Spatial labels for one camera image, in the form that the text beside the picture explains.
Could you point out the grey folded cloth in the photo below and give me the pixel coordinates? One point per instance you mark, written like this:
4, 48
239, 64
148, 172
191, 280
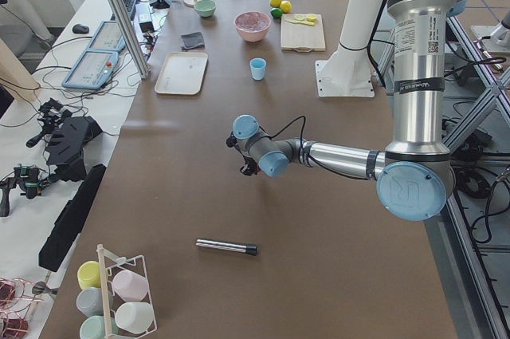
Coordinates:
192, 41

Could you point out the blue teach pendant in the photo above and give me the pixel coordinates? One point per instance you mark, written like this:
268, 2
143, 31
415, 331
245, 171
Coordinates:
92, 70
108, 37

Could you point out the aluminium frame post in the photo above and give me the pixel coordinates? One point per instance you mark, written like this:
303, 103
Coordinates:
126, 28

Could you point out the white cup on rack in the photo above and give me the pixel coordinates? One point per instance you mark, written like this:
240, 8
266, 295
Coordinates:
135, 317

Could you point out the mint green bowl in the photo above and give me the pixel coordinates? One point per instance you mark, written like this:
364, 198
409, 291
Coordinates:
205, 8

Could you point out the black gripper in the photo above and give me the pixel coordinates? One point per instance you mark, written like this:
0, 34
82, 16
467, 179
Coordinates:
249, 167

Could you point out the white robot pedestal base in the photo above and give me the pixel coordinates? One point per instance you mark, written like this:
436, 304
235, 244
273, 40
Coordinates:
347, 72

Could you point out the cream rabbit tray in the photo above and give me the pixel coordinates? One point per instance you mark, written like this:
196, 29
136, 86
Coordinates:
182, 74

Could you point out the light blue plastic cup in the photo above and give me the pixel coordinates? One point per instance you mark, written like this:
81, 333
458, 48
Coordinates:
257, 67

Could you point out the green lime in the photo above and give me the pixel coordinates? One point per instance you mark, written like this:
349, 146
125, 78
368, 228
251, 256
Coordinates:
276, 13

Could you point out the pink cup on rack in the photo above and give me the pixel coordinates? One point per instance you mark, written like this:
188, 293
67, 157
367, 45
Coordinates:
130, 286

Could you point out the black long plastic case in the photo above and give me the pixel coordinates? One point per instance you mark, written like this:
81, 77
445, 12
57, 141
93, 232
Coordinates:
70, 222

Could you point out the copper wire rack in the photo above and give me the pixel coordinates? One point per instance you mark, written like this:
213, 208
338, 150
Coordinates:
17, 304

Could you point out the pink bowl of ice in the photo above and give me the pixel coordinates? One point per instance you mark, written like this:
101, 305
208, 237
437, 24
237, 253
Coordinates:
252, 26

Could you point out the steel muddler black tip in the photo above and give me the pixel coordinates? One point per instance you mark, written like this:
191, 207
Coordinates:
229, 246

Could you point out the steel jigger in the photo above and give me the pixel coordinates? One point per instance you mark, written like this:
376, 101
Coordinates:
41, 288

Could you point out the grey cup on rack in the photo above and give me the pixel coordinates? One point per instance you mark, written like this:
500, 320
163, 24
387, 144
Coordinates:
89, 301

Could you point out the wooden cutting board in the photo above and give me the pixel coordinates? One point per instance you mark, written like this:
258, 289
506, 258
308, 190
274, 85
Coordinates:
300, 37

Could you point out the mint cup on rack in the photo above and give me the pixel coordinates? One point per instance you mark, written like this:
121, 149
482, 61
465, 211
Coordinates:
93, 328

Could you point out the black computer mouse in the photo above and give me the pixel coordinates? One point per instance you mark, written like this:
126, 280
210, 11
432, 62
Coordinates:
80, 29

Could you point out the yellow cup on rack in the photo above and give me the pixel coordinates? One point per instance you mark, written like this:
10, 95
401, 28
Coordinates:
88, 275

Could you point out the white wire cup rack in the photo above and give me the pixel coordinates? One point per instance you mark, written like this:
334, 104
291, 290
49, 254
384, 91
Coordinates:
110, 265

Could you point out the yellow plastic knife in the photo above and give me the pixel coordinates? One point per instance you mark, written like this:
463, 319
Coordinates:
300, 22

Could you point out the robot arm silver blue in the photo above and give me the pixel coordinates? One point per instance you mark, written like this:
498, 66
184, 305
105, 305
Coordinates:
413, 174

